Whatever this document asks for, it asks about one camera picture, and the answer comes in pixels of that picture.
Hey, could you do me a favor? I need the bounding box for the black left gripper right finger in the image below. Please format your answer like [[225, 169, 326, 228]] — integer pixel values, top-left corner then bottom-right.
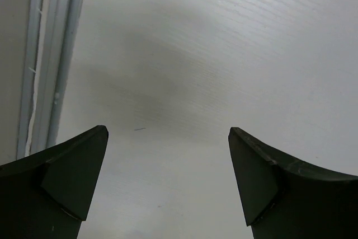
[[228, 127, 357, 238]]

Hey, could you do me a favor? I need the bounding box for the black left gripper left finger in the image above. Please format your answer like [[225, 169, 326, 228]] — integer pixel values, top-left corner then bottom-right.
[[1, 125, 109, 238]]

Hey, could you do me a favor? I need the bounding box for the grey metal table edge rail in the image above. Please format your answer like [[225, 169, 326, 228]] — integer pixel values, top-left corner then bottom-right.
[[16, 0, 83, 159]]

